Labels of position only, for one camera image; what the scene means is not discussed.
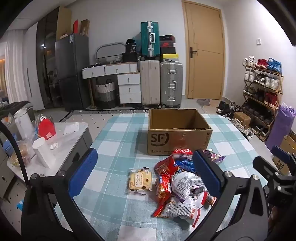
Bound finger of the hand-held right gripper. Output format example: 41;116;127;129
253;156;287;180
271;146;296;168

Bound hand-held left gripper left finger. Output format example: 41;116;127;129
21;148;99;241

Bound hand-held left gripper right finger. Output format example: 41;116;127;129
185;149;270;241

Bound pile of snack packets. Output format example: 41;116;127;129
151;148;226;227

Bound brown cardboard box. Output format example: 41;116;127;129
147;108;213;156

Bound clear cracker packet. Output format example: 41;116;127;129
125;167;153;196

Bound cardboard box with cat face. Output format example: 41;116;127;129
272;136;296;175

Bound purple bag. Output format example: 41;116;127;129
265;103;296;151

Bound white side table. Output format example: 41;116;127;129
7;122;93;181

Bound white cup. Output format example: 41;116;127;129
32;137;56;168

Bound white tissue paper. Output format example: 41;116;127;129
63;123;79;135

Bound blue checked tablecloth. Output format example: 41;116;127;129
46;113;278;241

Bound small cardboard box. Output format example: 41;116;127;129
233;112;252;127

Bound red gift bag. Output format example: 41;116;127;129
37;116;56;141

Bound clear food container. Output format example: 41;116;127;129
9;139;35;167

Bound heap of shoes on floor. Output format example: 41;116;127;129
216;100;269;142

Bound rows of shoes on rack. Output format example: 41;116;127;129
242;56;282;139

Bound white kettle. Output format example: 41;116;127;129
14;108;35;139

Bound blue bowl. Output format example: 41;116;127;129
3;139;16;156

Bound woven laundry basket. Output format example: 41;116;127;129
95;79;116;109

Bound dark bag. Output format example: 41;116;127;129
0;101;31;117

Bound white drawer cabinet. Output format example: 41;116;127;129
117;73;142;104

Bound silver suitcase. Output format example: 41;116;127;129
160;61;184;109

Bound white desk with drawers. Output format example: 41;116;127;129
81;62;139;79

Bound dark grey refrigerator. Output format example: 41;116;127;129
55;34;90;111

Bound beige suitcase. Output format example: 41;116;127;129
139;60;161;109

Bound white wardrobe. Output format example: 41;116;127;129
23;23;45;110

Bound dark glass cabinet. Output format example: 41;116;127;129
36;9;60;108

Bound wooden door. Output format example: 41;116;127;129
181;0;226;100

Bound white curtain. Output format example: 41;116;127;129
5;30;29;105

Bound black storage bin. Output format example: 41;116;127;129
122;52;139;62

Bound black paper bag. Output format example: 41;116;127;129
125;39;137;54

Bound flat brown cardboard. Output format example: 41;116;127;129
80;19;90;36

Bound teal suitcase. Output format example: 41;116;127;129
141;21;160;58

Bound black cable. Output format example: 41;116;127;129
0;120;29;186

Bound oval metal frame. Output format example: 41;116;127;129
95;42;125;64

